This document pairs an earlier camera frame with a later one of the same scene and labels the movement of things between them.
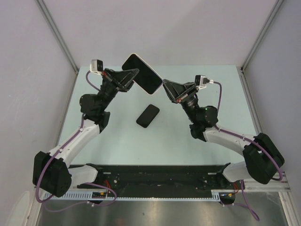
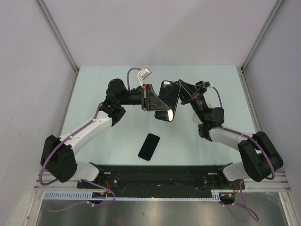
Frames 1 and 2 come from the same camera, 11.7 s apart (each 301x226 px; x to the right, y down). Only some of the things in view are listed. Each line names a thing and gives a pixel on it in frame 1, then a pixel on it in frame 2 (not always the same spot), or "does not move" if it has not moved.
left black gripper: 122,80 → 150,101
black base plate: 130,181 does not move
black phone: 147,116 → 149,147
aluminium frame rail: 274,185 does not move
